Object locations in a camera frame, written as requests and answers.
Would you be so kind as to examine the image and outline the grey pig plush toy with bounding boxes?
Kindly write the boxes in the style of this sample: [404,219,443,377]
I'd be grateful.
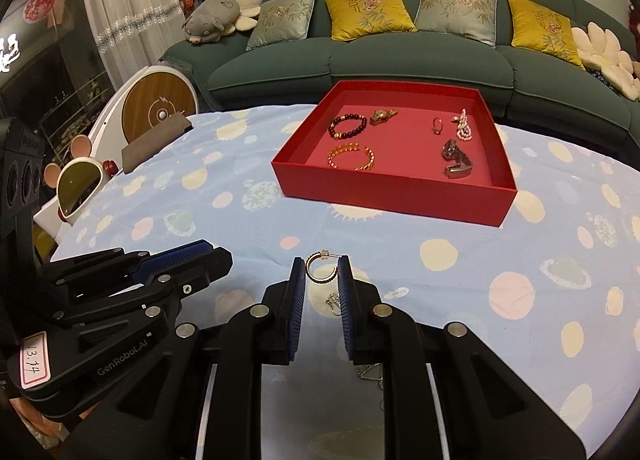
[181,0,241,46]

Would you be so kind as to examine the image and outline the grey-green embroidered cushion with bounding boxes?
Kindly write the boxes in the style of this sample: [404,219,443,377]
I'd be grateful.
[414,0,499,48]
[245,0,320,52]

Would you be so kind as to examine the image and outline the white sheer curtain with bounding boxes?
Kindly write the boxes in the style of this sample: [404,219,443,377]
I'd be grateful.
[77,0,211,91]

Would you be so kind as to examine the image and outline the dark bead bracelet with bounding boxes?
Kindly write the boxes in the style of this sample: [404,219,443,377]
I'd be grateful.
[328,113,368,140]

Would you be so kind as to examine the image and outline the yellow embroidered cushion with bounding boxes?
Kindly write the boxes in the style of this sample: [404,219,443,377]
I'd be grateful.
[506,0,586,68]
[324,0,417,42]

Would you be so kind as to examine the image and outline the gold chain bracelet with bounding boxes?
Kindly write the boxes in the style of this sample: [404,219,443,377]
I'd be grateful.
[327,141,376,172]

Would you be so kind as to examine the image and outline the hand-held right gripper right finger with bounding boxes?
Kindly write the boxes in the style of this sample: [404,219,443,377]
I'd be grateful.
[337,255,586,460]

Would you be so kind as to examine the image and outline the white flower-shaped cushion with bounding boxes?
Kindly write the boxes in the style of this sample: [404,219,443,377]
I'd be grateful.
[570,21,640,101]

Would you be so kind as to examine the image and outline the blue planet-print tablecloth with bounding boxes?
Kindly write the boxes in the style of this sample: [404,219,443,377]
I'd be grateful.
[47,104,640,460]

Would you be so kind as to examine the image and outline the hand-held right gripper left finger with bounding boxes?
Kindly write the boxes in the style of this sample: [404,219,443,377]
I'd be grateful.
[60,256,307,460]

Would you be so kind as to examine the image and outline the red round window decoration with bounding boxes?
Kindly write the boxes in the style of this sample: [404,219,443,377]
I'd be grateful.
[22,0,68,26]

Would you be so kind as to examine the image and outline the white mirror with round ears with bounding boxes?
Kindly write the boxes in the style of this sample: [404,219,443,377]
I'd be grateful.
[32,135,108,233]

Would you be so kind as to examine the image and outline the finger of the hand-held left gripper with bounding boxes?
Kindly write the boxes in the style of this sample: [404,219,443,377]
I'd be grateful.
[40,247,234,336]
[37,239,216,287]

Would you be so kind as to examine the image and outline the white round wooden-top chair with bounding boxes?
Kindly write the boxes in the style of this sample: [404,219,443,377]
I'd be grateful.
[90,65,198,161]

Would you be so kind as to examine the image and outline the pearl bracelet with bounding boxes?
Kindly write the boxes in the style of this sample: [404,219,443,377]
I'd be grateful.
[451,109,474,142]

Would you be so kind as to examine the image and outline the silver wristwatch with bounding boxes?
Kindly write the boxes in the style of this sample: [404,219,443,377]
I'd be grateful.
[441,138,474,179]

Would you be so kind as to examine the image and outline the red cardboard box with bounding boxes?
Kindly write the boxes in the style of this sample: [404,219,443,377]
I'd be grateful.
[271,80,518,228]

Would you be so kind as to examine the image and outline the brown bike seat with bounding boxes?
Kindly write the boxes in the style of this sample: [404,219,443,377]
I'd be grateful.
[121,113,193,175]

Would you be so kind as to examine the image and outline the dark green sofa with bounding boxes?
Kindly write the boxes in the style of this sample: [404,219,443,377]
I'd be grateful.
[159,0,640,151]

